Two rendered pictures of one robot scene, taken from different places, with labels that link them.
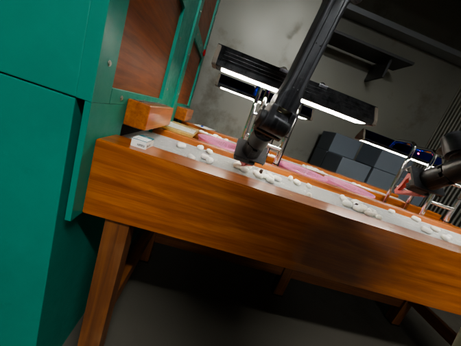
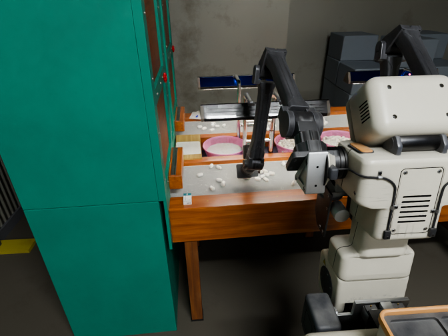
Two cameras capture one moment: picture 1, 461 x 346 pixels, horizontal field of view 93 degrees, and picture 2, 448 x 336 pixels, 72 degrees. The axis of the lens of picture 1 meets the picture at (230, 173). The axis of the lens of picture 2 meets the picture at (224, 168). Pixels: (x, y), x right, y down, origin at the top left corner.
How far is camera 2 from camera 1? 0.89 m
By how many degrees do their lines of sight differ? 16
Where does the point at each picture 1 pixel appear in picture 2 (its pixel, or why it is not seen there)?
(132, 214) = (197, 235)
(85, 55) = (158, 185)
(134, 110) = (173, 181)
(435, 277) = not seen: hidden behind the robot
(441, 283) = not seen: hidden behind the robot
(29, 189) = (150, 242)
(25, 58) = (134, 195)
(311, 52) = (261, 127)
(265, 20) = not seen: outside the picture
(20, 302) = (161, 289)
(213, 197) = (235, 215)
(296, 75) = (256, 141)
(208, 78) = (176, 36)
